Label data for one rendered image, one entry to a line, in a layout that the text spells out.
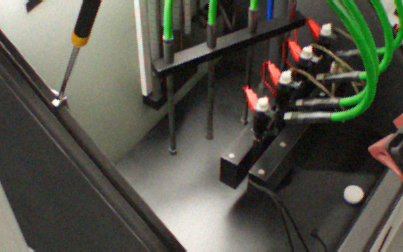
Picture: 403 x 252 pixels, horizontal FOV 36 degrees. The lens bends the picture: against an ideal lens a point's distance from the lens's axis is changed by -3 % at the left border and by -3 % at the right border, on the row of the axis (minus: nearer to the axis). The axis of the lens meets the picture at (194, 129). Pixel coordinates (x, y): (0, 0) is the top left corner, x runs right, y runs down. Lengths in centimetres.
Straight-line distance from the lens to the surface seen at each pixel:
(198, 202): 129
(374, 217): 117
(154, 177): 133
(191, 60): 117
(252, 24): 121
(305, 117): 103
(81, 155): 82
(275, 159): 117
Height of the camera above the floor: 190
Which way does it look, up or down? 50 degrees down
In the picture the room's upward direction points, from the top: straight up
